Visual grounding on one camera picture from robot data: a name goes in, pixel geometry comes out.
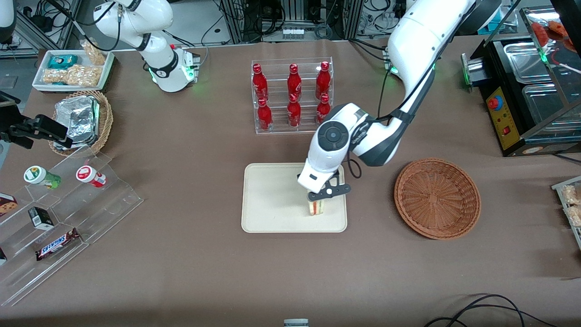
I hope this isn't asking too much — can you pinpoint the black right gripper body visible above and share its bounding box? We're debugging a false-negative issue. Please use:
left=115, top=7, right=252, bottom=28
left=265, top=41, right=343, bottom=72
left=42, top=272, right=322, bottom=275
left=0, top=91, right=24, bottom=133

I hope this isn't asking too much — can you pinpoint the triangle sandwich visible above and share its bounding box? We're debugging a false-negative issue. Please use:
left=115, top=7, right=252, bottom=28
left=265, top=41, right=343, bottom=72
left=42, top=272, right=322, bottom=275
left=307, top=198, right=328, bottom=217

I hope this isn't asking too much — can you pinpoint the cream rectangular plastic tray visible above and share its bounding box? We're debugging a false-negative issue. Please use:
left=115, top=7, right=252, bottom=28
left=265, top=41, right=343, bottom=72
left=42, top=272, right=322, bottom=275
left=241, top=163, right=348, bottom=233

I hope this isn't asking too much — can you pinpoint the small light wicker basket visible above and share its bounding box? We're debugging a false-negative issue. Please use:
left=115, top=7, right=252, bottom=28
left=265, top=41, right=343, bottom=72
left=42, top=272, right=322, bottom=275
left=48, top=90, right=113, bottom=156

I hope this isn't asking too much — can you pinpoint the white snack tray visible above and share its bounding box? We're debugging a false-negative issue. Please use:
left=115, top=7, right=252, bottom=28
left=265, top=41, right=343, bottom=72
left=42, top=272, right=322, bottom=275
left=32, top=49, right=115, bottom=93

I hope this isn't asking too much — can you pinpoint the large brown wicker basket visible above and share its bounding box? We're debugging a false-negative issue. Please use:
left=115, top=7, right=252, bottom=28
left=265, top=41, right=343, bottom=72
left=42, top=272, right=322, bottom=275
left=394, top=158, right=482, bottom=240

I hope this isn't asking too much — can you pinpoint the aluminium foil container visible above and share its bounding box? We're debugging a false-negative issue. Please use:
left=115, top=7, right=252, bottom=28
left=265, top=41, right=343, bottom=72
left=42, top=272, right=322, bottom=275
left=54, top=95, right=100, bottom=148

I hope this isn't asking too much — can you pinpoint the green lidded snack cup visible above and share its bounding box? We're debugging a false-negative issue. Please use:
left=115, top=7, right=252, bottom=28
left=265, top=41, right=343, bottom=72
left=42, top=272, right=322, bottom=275
left=24, top=166, right=62, bottom=190

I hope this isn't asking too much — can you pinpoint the clear bag of nuts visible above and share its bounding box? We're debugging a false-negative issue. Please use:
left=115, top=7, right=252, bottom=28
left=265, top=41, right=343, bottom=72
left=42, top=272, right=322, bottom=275
left=43, top=64, right=101, bottom=87
left=81, top=40, right=107, bottom=65

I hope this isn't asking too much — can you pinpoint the red lidded snack cup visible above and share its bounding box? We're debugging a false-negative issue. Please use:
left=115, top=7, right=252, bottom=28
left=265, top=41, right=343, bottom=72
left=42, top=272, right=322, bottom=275
left=75, top=166, right=107, bottom=188

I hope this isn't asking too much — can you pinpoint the red cola bottle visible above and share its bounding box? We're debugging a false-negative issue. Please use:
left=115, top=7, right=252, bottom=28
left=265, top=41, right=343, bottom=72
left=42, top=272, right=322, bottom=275
left=287, top=63, right=302, bottom=97
left=287, top=93, right=301, bottom=128
left=257, top=97, right=273, bottom=131
left=252, top=63, right=268, bottom=101
left=316, top=93, right=331, bottom=124
left=315, top=61, right=331, bottom=98

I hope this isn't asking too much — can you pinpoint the teal snack packet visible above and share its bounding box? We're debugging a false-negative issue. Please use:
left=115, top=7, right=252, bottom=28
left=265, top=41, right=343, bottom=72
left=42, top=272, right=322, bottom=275
left=48, top=54, right=79, bottom=69

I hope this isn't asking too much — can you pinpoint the brown cookie box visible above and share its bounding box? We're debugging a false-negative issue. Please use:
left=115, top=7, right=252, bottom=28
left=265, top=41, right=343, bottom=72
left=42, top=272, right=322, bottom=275
left=0, top=193, right=19, bottom=217

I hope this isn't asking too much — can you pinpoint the small black carton box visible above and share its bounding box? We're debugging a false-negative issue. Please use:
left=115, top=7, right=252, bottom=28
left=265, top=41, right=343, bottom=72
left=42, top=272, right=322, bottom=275
left=28, top=207, right=55, bottom=230

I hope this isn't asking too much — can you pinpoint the clear acrylic stepped display stand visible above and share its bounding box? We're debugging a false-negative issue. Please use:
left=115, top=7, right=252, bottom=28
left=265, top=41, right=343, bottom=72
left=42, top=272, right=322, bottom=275
left=0, top=152, right=144, bottom=307

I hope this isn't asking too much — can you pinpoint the clear acrylic bottle rack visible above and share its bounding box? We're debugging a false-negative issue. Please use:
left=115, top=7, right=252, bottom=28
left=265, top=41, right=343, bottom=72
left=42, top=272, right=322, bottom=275
left=251, top=57, right=334, bottom=134

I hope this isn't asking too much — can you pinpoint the Snickers chocolate bar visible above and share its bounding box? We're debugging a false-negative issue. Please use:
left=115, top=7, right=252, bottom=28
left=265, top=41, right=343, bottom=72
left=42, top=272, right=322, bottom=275
left=35, top=228, right=81, bottom=261

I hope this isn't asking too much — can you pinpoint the brown table cloth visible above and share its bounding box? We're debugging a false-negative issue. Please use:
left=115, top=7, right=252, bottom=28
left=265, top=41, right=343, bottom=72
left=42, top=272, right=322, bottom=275
left=0, top=39, right=581, bottom=327

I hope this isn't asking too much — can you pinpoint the black food warmer machine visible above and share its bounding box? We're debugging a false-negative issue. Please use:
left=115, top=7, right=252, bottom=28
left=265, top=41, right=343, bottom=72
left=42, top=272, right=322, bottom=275
left=461, top=5, right=581, bottom=157

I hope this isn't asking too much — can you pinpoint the steel food pan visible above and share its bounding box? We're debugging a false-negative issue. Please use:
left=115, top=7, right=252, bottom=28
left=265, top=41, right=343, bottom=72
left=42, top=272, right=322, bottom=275
left=504, top=42, right=552, bottom=84
left=522, top=84, right=581, bottom=132

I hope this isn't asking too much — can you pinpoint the wrapped pastry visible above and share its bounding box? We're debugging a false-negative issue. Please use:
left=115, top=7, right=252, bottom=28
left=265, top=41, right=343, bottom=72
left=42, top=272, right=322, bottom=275
left=564, top=205, right=581, bottom=228
left=561, top=185, right=581, bottom=206

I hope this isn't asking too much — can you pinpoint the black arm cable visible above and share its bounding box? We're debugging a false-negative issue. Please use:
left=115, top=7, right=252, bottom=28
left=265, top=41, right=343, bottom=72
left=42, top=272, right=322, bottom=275
left=346, top=59, right=438, bottom=178

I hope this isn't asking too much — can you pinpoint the aluminium frame equipment rack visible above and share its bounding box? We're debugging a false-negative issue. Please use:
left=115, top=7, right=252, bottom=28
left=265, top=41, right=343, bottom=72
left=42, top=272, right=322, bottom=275
left=220, top=0, right=409, bottom=44

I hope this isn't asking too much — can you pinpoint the black floor cable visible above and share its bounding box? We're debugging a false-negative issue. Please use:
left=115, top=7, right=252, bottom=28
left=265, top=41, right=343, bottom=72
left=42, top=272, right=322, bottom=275
left=447, top=307, right=556, bottom=327
left=424, top=294, right=527, bottom=327

